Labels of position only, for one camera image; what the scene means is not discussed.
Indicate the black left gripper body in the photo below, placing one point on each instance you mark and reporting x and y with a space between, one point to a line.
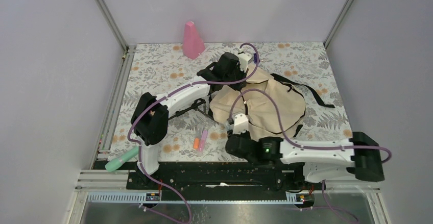
238 73

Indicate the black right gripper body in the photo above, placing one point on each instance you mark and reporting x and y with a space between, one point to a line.
242 130

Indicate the cream canvas backpack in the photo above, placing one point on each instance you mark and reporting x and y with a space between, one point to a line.
272 103

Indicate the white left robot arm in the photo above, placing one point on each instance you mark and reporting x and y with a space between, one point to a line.
149 122

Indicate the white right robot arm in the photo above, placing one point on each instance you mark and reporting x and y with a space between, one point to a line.
320 160

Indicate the purple eraser block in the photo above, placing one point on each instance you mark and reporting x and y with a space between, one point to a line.
256 58

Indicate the pink highlighter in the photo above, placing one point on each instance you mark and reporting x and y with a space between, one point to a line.
203 140

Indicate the orange highlighter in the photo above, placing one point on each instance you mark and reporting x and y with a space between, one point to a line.
196 143

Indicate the pink cone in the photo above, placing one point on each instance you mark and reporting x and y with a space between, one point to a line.
193 45

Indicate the floral patterned table mat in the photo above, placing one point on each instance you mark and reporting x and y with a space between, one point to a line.
157 68

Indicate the black folding tripod stand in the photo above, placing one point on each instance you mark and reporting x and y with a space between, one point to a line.
198 105

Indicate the mint green tube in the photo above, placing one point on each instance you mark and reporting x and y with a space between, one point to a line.
116 163

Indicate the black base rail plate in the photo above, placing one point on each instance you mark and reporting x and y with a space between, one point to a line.
210 181

